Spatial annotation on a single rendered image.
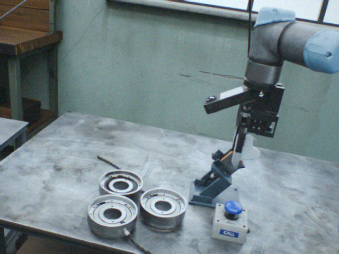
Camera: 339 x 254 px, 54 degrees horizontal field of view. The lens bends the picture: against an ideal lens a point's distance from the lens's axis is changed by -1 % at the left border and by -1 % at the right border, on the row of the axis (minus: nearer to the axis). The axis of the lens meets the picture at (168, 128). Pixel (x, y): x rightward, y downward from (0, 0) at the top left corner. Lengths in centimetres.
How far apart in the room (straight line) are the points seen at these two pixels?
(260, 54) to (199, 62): 158
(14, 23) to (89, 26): 51
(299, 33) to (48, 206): 64
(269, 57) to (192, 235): 41
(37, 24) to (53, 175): 169
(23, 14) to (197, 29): 116
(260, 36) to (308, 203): 48
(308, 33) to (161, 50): 172
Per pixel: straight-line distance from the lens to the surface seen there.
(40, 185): 89
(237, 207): 75
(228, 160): 83
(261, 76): 73
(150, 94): 241
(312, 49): 66
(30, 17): 252
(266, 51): 72
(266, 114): 77
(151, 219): 75
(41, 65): 268
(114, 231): 71
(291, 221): 90
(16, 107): 225
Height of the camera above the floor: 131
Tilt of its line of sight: 24 degrees down
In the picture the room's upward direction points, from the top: 8 degrees clockwise
